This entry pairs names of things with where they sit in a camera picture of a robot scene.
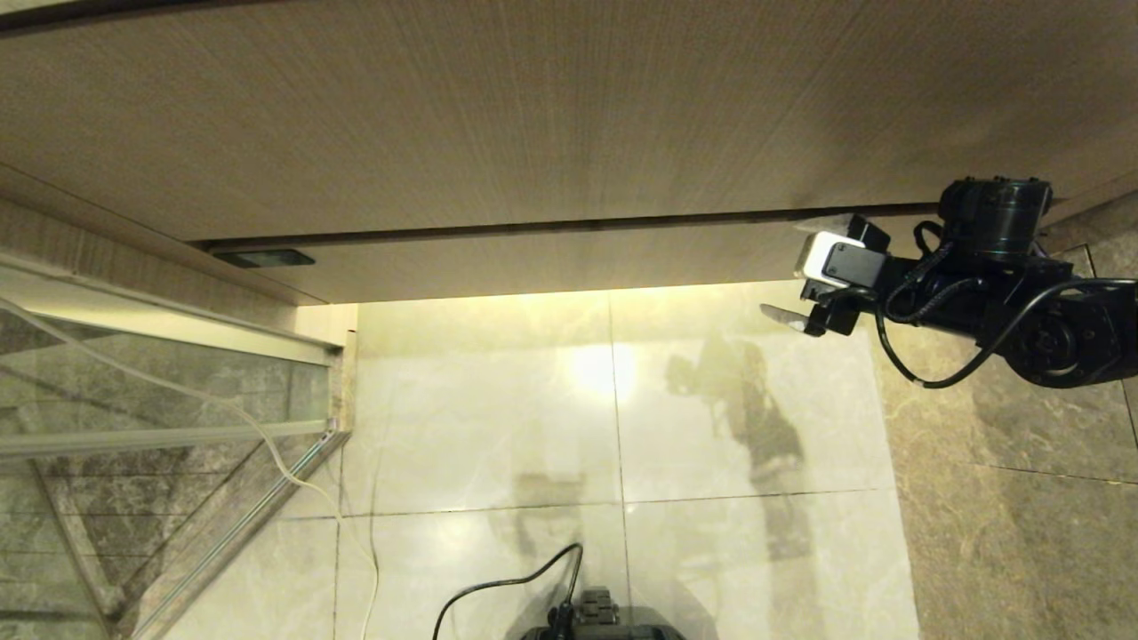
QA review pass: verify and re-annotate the thin white cable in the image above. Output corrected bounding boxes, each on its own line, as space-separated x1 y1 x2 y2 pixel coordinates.
0 296 381 640

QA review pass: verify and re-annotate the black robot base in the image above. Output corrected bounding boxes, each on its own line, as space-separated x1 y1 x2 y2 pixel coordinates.
516 587 685 640

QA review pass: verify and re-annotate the beige wooden vanity cabinet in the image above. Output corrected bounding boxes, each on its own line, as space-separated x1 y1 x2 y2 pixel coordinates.
0 0 1138 308

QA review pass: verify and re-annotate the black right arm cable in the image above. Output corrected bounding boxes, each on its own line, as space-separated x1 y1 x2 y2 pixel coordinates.
875 220 1138 390

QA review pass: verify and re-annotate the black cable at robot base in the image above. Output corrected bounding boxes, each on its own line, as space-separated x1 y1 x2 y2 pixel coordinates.
433 544 585 640

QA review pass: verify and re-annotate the framed glass shower door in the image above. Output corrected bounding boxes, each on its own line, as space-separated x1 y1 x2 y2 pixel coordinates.
0 253 358 640

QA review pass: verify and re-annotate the beige wooden drawer front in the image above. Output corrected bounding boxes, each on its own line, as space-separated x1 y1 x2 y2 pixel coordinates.
197 203 1068 306

